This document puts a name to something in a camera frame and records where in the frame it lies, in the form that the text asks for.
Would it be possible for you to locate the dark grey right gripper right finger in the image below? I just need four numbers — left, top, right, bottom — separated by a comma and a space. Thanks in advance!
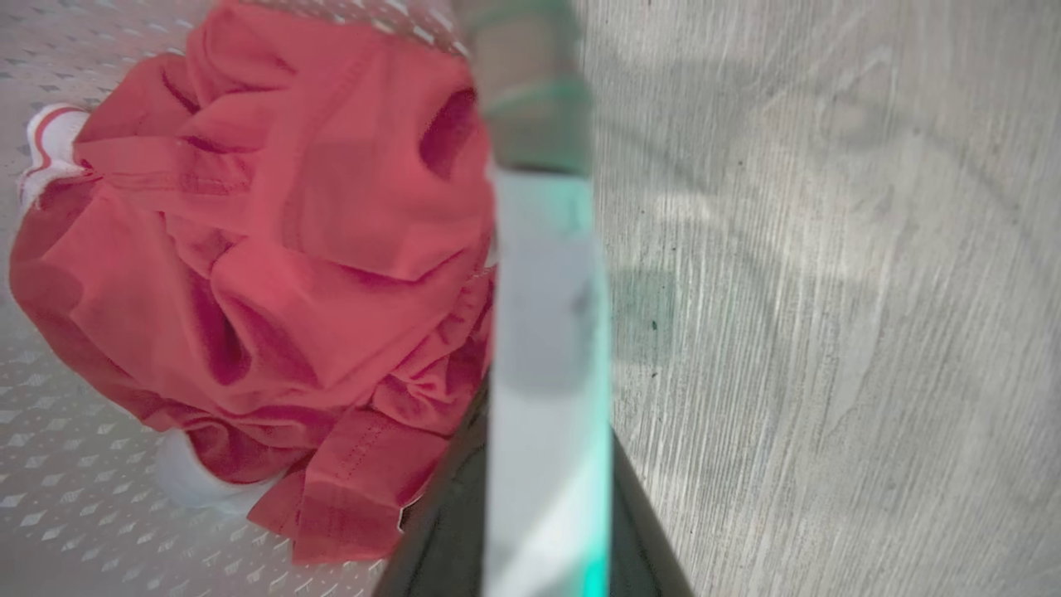
611, 426, 694, 597

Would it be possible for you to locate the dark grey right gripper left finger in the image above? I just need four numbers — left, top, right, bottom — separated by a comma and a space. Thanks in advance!
371, 371, 492, 597

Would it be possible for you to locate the white perforated laundry basket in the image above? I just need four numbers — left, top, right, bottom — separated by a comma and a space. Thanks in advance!
0, 0, 616, 597

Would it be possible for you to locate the plain white garment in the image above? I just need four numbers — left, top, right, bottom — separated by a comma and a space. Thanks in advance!
153, 430, 284, 513

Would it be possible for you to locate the red crumpled garment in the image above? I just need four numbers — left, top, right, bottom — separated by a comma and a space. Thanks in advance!
8, 0, 498, 566

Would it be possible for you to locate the white garment with red stripe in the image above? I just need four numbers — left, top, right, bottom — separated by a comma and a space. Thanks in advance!
17, 103, 92, 211

